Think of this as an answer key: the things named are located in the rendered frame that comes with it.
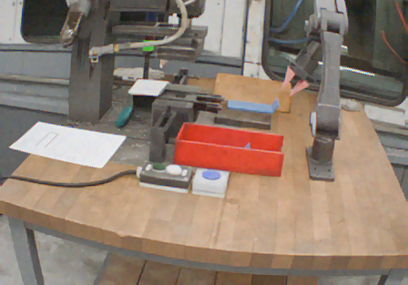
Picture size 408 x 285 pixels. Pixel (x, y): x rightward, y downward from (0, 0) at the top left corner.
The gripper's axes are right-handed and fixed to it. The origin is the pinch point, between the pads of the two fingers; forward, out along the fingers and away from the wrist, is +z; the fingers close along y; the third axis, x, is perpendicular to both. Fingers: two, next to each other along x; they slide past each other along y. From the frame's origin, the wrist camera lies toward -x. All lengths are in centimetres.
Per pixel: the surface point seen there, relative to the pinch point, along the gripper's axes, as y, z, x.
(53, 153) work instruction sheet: 46, 37, 48
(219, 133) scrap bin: 13.6, 13.4, 31.4
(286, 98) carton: -2.3, 3.3, -5.1
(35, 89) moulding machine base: 84, 74, -50
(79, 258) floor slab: 22, 125, -27
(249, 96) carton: 7.8, 10.0, -5.4
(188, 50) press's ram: 31.5, 1.4, 27.5
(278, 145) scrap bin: 0.0, 7.0, 31.8
